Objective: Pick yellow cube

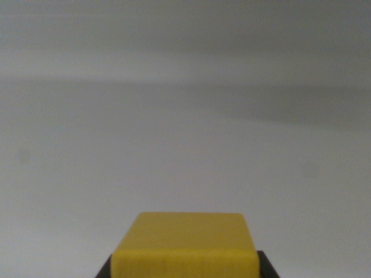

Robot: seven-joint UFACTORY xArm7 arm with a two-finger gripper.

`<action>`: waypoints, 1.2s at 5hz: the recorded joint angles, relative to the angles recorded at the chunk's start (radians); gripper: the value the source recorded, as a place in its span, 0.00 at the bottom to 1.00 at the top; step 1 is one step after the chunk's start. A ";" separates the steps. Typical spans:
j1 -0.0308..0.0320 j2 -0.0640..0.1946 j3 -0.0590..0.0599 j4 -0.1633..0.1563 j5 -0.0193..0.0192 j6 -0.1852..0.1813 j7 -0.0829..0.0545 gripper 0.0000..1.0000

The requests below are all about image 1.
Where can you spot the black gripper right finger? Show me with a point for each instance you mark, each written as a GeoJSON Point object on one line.
{"type": "Point", "coordinates": [268, 267]}

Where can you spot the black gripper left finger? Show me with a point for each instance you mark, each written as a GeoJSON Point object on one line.
{"type": "Point", "coordinates": [105, 270]}

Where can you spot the yellow cube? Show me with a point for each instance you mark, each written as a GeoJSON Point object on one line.
{"type": "Point", "coordinates": [185, 246]}

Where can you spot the grey plastic bin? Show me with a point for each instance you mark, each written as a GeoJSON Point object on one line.
{"type": "Point", "coordinates": [174, 116]}

